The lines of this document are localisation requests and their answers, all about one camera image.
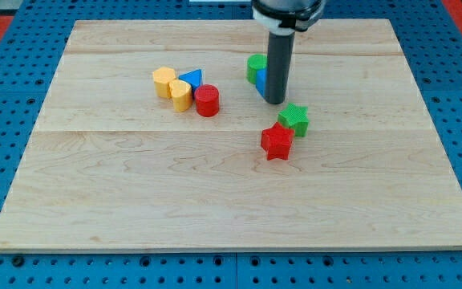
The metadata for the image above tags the wooden board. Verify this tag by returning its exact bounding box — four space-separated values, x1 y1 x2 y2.
0 19 462 254

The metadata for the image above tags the yellow hexagon block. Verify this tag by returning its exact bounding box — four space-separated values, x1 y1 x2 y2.
152 67 176 99

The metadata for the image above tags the green cylinder block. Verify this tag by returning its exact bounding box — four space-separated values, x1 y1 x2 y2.
246 54 267 84

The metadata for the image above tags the red star block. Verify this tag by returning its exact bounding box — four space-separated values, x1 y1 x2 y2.
261 122 295 161

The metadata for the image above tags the green star block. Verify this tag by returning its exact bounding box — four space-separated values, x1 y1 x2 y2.
278 103 310 137

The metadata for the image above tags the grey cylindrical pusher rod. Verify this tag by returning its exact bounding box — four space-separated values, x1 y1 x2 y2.
264 32 294 104

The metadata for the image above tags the blue triangle block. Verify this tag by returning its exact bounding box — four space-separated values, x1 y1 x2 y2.
178 69 203 98

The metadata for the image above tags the red cylinder block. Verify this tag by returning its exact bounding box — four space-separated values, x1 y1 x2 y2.
194 84 220 117

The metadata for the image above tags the yellow heart block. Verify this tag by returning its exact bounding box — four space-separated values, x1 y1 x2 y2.
169 79 193 112

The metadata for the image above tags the blue cube block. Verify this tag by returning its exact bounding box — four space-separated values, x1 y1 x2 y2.
255 68 266 98

